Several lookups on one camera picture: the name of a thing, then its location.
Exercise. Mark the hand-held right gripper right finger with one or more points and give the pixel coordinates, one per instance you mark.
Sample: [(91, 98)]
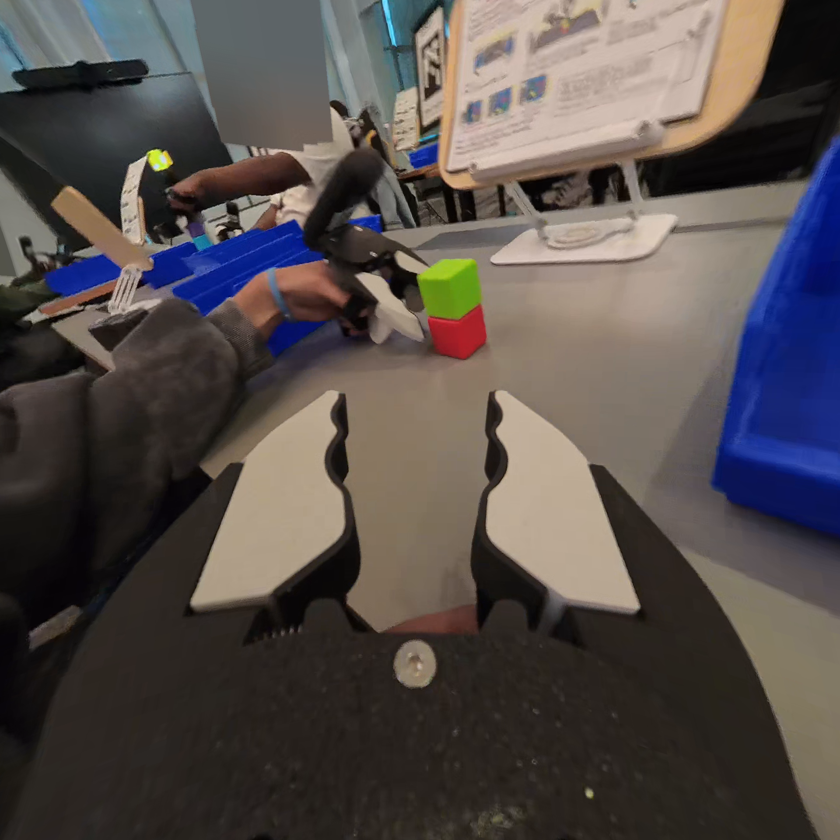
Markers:
[(558, 525)]

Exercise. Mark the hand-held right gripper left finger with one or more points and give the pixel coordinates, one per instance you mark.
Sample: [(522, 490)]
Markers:
[(282, 525)]

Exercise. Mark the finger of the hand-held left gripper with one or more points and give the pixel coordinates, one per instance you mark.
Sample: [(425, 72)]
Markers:
[(410, 262), (394, 315)]

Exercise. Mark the green cube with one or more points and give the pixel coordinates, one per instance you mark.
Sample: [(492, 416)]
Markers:
[(453, 289)]

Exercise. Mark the red cube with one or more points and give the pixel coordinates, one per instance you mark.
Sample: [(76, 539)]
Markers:
[(459, 334)]

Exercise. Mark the blue plastic bin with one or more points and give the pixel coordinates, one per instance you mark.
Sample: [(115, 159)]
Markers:
[(787, 394), (79, 272), (249, 259)]

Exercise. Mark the person's left forearm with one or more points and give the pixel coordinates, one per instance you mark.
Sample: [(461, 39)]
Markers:
[(131, 394)]

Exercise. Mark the grey desk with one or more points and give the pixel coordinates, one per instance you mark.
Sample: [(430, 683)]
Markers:
[(590, 328)]

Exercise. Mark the person's left hand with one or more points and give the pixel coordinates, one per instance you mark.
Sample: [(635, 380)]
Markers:
[(315, 295)]

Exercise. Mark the grey jacket on chair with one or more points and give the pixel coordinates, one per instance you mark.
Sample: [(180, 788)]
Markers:
[(394, 197)]

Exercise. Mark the wooden side table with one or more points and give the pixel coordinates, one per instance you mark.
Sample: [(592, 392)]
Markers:
[(420, 172)]

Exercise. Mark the small blue bin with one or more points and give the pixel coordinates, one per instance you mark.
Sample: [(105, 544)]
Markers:
[(423, 156)]

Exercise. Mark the white paper sign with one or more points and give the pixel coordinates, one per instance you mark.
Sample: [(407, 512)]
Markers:
[(405, 121)]

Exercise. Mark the black and white marker sign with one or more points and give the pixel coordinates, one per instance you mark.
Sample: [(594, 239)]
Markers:
[(430, 65)]

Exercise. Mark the white paper strip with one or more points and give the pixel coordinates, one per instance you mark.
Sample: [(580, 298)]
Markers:
[(133, 197)]

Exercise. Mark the wooden board document stand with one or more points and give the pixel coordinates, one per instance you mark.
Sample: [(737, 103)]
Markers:
[(98, 229), (741, 79)]

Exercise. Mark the printed instruction sheet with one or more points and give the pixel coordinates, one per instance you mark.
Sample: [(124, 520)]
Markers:
[(590, 79)]

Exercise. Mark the black monitor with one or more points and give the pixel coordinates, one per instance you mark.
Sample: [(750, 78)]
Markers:
[(98, 131)]

